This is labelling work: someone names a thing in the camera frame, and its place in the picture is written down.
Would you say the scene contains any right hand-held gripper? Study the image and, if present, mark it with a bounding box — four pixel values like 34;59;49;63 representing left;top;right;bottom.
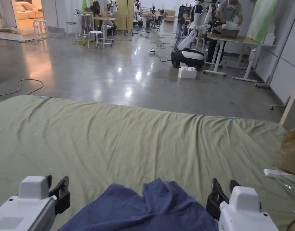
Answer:
206;178;281;231

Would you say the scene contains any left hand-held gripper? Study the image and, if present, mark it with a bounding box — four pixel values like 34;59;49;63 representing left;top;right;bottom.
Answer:
0;175;70;231

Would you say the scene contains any dark blue garment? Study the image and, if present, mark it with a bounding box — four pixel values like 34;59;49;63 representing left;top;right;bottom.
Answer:
58;178;219;231

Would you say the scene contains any white flat device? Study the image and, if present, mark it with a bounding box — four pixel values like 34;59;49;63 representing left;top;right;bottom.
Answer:
263;169;288;179

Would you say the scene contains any clear plastic bag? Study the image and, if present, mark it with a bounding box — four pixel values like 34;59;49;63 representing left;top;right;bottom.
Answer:
275;174;295;196

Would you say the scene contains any brown paper bag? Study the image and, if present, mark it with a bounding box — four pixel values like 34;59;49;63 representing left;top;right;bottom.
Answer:
278;127;295;176

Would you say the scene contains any bed with pale green sheet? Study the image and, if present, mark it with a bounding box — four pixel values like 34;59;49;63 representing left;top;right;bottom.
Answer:
0;95;295;231

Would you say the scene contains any white box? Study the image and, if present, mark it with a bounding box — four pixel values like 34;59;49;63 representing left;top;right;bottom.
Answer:
178;66;197;79

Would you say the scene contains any white and black wheeled robot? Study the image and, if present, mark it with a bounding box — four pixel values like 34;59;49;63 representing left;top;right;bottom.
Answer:
171;0;225;71

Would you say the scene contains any wooden table with grey bin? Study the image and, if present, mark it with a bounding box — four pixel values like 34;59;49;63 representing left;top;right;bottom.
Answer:
202;21;277;81

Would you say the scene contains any white round stool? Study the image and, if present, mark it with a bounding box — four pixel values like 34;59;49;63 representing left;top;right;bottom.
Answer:
33;20;48;37
88;30;103;50

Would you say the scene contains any grey square stool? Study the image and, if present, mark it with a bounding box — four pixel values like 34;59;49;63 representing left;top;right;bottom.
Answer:
65;21;78;39

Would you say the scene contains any white standing desk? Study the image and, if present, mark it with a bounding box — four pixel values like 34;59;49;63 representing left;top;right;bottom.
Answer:
93;16;115;48

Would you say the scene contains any white desk with laptop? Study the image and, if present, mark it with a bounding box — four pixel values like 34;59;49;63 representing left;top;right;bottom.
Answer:
73;8;93;39

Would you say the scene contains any beige sofa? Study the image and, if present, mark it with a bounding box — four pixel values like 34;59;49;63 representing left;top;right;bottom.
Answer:
15;2;43;20

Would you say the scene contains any grey office chair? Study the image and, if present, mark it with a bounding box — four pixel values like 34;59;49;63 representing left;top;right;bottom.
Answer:
150;13;168;32

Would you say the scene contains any yellow cable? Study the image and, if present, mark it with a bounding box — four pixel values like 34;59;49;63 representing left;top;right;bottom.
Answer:
0;79;44;97

